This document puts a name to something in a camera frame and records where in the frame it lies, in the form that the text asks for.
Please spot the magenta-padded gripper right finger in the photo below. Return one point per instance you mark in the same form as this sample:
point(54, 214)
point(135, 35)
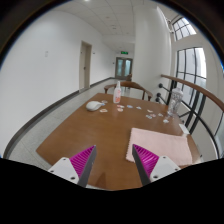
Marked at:
point(150, 163)

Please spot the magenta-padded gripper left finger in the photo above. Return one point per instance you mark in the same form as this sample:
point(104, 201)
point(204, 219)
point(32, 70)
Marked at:
point(80, 163)

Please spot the pink towel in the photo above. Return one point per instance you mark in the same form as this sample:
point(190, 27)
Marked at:
point(163, 143)

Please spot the small wrapped packet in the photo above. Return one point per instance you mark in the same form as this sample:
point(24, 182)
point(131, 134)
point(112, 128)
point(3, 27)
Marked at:
point(138, 107)
point(150, 110)
point(153, 115)
point(129, 106)
point(160, 114)
point(120, 109)
point(148, 116)
point(103, 110)
point(104, 101)
point(120, 106)
point(165, 121)

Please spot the white paper card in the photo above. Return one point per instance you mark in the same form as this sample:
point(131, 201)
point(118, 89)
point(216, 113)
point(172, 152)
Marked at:
point(184, 129)

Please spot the clear shaker bottle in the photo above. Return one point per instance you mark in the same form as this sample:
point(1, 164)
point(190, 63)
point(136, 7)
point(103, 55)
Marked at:
point(175, 101)

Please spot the white bottle with orange label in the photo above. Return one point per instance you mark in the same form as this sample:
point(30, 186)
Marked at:
point(117, 93)

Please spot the brown wooden chair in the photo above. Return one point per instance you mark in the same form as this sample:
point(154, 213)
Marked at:
point(133, 85)

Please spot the black railing with wooden handrail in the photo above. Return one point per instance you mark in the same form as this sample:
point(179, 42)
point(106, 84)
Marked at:
point(196, 87)

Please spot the white side door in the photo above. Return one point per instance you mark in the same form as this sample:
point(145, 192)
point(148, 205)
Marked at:
point(85, 66)

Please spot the grey double door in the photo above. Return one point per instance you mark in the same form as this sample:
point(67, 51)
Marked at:
point(123, 68)

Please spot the tall black-framed window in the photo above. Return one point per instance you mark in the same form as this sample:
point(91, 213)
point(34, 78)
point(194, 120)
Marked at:
point(190, 66)

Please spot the green exit sign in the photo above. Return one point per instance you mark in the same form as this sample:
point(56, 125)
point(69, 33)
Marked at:
point(124, 52)

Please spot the arched black-framed window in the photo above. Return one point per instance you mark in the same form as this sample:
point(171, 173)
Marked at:
point(184, 28)

